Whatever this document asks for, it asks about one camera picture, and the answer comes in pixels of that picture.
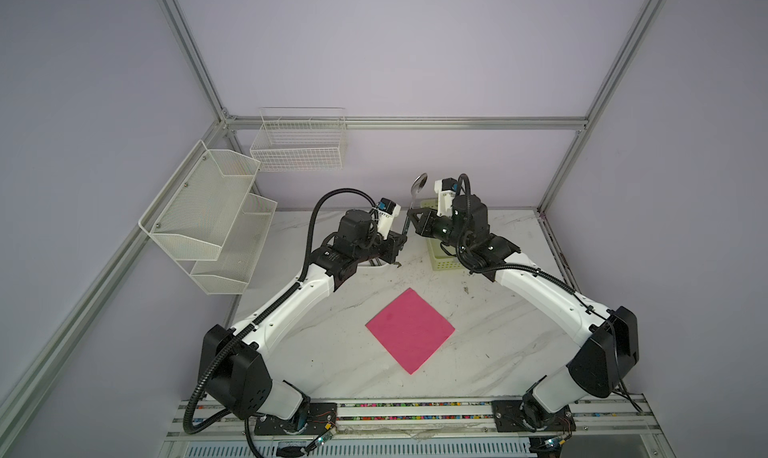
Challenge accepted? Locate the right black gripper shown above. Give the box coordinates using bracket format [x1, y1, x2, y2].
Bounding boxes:
[403, 208, 467, 253]

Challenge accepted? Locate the spoon with teal handle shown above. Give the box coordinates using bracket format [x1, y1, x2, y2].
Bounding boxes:
[401, 172, 428, 237]

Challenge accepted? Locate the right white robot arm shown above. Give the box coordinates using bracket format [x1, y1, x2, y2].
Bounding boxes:
[408, 195, 639, 430]

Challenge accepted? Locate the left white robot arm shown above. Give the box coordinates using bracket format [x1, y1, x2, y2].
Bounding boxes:
[185, 199, 407, 421]

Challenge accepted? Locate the white plastic tray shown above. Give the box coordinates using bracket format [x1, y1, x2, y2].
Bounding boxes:
[358, 258, 389, 271]

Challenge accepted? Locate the green perforated plastic basket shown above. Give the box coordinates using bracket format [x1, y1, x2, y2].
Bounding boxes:
[419, 198, 475, 271]

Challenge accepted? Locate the white mesh lower shelf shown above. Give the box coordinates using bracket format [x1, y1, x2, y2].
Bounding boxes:
[190, 193, 277, 295]

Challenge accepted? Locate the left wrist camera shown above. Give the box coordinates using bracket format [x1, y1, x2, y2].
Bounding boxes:
[376, 198, 401, 239]

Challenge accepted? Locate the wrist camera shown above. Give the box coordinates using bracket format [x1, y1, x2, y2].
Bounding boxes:
[434, 178, 459, 217]
[376, 198, 401, 239]

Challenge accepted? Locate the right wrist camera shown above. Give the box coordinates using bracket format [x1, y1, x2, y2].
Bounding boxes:
[434, 178, 459, 217]

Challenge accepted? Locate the white wire wall basket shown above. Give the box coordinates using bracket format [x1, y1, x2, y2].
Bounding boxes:
[250, 108, 347, 172]

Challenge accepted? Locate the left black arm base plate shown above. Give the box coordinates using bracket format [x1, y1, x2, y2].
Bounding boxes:
[249, 402, 338, 436]

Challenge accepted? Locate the black corrugated cable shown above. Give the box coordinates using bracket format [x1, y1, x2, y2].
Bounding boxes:
[182, 187, 379, 436]

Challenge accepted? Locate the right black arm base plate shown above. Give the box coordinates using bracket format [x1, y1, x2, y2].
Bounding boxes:
[491, 399, 575, 433]

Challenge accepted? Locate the aluminium front rail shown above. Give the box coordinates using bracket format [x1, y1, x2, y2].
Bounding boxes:
[158, 394, 661, 442]

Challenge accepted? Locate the aluminium frame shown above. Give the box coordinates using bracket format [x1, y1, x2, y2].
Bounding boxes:
[1, 0, 666, 442]

